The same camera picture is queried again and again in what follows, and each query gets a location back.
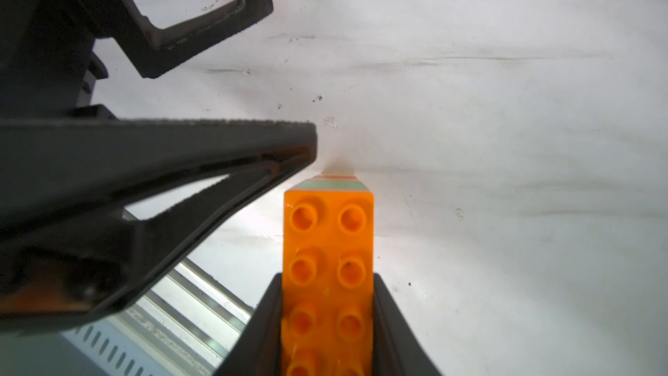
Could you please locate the orange brick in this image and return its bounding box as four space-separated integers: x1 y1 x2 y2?
280 190 374 375
315 174 358 181

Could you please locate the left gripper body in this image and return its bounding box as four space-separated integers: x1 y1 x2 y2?
1 0 114 119

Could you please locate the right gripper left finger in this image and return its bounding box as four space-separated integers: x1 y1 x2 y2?
213 273 283 376

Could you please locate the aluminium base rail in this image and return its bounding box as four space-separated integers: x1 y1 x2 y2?
62 259 254 375

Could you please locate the dark green square brick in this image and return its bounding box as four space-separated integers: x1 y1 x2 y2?
292 179 369 193

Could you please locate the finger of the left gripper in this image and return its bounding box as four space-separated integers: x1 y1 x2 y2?
93 0 273 79
1 119 318 332

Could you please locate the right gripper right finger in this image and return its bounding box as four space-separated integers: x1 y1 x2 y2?
372 273 441 376

